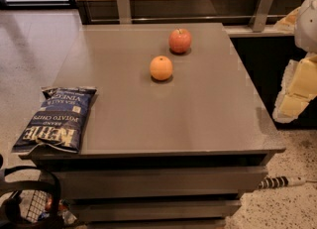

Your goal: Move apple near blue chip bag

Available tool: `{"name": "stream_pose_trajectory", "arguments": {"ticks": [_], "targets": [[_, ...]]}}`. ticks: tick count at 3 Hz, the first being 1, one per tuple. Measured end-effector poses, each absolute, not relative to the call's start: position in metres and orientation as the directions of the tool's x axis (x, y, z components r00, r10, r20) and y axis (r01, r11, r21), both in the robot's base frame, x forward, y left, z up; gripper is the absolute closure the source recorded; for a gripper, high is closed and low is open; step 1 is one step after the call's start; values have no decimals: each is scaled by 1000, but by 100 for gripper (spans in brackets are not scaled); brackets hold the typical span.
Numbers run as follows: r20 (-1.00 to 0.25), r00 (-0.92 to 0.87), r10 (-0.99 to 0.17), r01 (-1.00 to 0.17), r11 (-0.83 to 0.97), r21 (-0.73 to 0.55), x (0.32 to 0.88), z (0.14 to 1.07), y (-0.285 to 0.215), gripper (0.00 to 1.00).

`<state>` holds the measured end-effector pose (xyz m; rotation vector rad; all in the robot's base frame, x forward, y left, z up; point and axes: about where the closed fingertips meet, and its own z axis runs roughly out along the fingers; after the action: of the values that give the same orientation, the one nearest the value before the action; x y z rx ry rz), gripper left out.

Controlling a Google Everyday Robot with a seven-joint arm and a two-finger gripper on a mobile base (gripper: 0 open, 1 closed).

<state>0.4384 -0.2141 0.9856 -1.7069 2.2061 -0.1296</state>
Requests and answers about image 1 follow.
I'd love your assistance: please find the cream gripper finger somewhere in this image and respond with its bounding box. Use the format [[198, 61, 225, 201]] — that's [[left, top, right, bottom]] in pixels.
[[288, 56, 317, 99], [272, 94, 309, 123]]

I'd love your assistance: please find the red apple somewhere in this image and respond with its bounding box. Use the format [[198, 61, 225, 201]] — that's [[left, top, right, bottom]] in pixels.
[[168, 29, 192, 54]]

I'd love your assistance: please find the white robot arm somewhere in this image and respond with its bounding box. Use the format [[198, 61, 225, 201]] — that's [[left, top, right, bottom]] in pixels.
[[272, 0, 317, 123]]

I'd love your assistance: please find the blue kettle chip bag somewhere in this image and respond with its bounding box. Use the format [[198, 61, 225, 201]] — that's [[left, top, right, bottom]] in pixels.
[[12, 86, 97, 154]]

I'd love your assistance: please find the white power strip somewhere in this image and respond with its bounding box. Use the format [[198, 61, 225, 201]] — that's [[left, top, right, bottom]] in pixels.
[[258, 176, 306, 189]]

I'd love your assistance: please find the grey drawer cabinet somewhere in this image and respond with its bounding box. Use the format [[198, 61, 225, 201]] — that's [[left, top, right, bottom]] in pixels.
[[31, 24, 285, 229]]

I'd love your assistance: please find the orange fruit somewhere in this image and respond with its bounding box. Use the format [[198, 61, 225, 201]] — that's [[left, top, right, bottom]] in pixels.
[[150, 56, 173, 81]]

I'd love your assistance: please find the right metal wall bracket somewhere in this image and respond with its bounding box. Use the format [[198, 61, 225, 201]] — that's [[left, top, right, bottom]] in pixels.
[[249, 0, 273, 33]]

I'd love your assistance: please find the metal wall bracket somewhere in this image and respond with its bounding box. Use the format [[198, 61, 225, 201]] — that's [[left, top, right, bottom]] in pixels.
[[116, 0, 132, 24], [249, 0, 273, 33]]

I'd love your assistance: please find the left metal wall bracket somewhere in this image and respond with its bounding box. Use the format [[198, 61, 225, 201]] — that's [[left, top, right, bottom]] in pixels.
[[116, 0, 132, 24]]

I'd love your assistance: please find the metal rail bar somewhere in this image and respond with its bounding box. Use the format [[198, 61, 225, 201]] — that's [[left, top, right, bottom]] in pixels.
[[89, 14, 286, 23]]

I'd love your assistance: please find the black wire basket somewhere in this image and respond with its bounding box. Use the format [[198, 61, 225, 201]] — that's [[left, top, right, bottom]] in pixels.
[[0, 166, 63, 229]]

